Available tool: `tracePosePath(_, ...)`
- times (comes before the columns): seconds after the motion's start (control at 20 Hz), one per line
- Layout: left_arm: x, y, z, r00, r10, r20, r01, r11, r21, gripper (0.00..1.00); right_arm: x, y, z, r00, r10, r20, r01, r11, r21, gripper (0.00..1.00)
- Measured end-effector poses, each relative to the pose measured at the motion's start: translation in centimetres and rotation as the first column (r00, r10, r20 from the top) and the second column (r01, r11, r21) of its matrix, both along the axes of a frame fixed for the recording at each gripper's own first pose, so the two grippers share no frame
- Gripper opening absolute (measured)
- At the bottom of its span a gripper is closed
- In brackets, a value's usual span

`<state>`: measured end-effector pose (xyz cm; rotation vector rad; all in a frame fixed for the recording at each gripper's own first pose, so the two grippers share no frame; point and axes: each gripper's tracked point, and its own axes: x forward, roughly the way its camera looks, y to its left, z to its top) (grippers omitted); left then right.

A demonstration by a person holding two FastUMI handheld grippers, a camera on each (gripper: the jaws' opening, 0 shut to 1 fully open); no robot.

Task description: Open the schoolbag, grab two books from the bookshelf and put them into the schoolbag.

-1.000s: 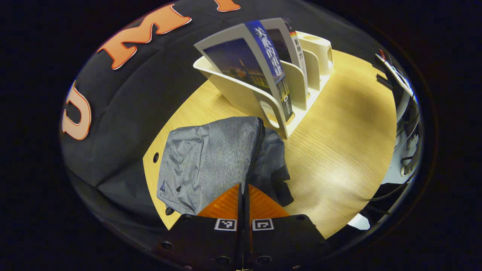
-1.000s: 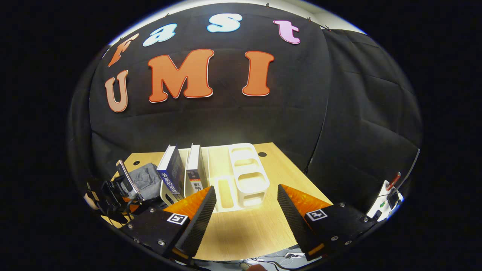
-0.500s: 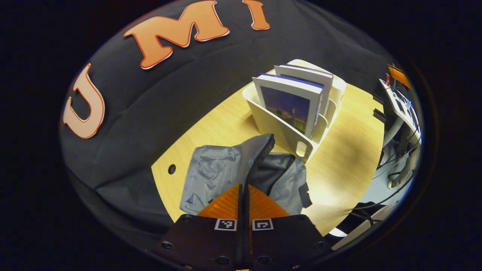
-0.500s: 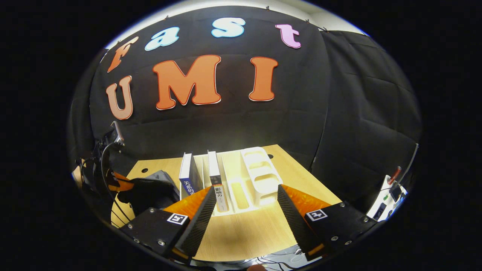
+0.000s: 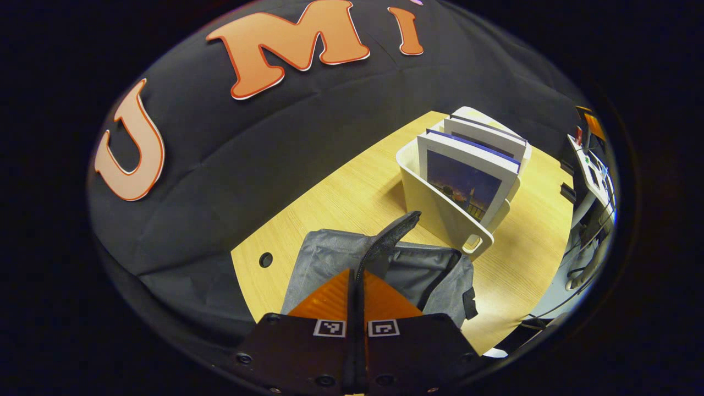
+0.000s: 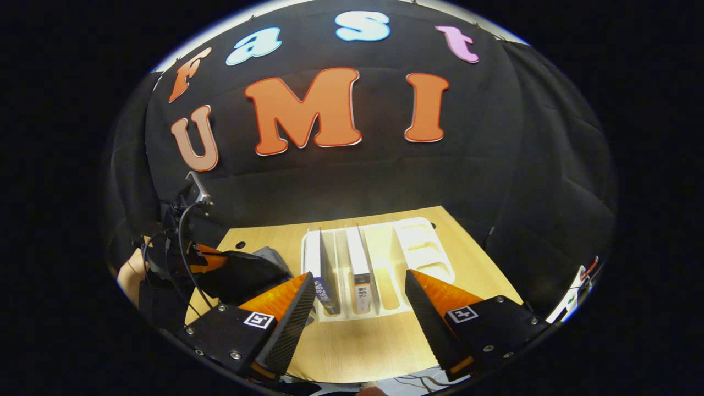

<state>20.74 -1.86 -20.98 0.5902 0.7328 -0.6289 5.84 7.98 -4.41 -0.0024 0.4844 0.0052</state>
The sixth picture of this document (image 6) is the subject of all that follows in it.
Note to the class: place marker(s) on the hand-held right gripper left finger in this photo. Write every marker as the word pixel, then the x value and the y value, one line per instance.
pixel 291 324

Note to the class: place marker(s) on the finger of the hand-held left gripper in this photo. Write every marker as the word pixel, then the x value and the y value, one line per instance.
pixel 206 259

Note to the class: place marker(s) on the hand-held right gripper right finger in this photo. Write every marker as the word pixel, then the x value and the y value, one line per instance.
pixel 426 324

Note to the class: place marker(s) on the grey schoolbag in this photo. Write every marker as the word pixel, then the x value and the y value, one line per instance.
pixel 242 275

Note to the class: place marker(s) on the blue cover book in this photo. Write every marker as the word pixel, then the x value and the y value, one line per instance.
pixel 322 264

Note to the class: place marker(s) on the white bookshelf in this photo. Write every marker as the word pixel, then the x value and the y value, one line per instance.
pixel 418 247

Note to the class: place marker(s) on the white book with dark portrait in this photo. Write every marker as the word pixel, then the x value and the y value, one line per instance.
pixel 358 258

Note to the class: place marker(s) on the white device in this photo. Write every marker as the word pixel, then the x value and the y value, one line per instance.
pixel 575 291

